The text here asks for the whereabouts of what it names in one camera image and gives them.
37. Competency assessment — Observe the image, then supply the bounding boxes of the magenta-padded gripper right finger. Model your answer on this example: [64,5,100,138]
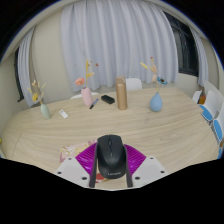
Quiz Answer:
[123,143,168,189]

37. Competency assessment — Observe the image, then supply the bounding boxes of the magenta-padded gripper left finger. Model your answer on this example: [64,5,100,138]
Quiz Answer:
[54,141,99,189]

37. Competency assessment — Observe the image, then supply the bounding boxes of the black computer mouse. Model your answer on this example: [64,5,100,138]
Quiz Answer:
[96,134,128,180]

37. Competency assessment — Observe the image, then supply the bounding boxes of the cartoon dog print mouse pad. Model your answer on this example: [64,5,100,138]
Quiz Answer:
[59,139,109,184]

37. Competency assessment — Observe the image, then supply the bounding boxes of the small white flat block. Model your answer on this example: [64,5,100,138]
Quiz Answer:
[58,109,69,120]

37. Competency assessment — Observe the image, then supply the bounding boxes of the dark marker pen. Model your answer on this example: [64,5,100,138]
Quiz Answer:
[88,97,100,110]

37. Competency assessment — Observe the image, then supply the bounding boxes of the blue vase with flowers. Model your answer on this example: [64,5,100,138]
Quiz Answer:
[139,56,168,113]

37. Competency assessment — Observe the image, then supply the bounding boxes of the green vase with yellow flowers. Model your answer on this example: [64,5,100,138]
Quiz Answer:
[27,79,52,120]

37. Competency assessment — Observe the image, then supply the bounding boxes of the pink vase with flowers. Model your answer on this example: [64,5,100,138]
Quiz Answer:
[74,59,100,108]

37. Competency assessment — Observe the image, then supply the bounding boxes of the small black box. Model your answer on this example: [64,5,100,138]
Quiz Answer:
[100,94,116,105]

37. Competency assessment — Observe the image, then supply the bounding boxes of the bronze metal drink bottle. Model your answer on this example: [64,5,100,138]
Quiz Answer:
[115,76,129,111]

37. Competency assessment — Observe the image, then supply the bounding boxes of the white chair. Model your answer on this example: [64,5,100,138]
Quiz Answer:
[125,77,143,91]

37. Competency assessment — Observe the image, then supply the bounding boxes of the white and blue chairs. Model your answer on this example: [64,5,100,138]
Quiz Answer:
[192,79,224,159]

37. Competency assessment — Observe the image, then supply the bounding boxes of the dark window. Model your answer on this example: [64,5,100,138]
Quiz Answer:
[13,48,25,103]
[163,11,200,78]

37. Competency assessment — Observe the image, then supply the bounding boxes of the narrow white curtain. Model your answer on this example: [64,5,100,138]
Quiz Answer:
[17,28,37,108]
[189,26,210,88]

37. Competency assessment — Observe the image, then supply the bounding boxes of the wide white curtain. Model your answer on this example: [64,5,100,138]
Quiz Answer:
[60,0,179,93]

